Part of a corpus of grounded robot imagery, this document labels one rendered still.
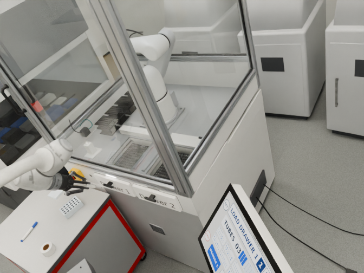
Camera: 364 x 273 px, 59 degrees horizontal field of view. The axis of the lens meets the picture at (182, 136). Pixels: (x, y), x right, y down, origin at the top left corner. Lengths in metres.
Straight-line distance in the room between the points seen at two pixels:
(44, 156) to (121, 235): 1.03
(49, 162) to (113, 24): 0.65
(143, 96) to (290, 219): 1.68
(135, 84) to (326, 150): 2.13
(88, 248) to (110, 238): 0.18
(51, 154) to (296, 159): 2.09
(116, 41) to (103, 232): 1.36
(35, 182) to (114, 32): 0.77
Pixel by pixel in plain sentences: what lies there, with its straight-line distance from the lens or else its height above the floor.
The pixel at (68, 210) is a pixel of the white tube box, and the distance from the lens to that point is 2.10.
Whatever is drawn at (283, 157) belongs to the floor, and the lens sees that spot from 2.95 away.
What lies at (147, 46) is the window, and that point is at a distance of 1.20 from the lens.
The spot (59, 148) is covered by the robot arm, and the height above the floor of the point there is 1.40.
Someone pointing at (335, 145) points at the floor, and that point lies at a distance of 3.03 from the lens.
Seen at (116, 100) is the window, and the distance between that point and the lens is 1.34.
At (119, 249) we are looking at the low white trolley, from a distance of 2.32.
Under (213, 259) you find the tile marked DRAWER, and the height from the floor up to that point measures 1.00.
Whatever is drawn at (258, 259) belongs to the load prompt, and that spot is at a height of 1.16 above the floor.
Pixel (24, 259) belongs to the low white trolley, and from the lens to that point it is 2.11.
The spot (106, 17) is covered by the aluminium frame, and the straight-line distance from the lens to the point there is 1.08.
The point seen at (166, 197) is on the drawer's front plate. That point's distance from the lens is 1.64.
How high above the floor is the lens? 2.11
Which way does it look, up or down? 38 degrees down
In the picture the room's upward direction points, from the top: 21 degrees counter-clockwise
